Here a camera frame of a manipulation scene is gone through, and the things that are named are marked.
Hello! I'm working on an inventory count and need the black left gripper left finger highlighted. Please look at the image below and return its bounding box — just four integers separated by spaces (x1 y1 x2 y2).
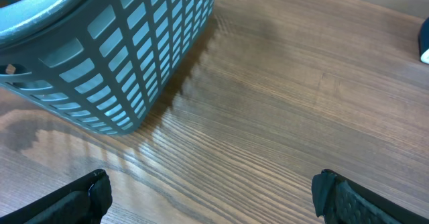
1 169 112 224

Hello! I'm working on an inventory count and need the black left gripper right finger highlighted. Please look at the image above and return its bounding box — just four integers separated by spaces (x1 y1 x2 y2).
311 169 428 224

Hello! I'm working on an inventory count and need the grey plastic mesh basket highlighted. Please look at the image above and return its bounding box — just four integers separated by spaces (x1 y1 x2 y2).
1 0 215 135

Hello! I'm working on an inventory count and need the white barcode scanner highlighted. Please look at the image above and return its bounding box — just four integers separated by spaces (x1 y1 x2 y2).
418 18 429 64

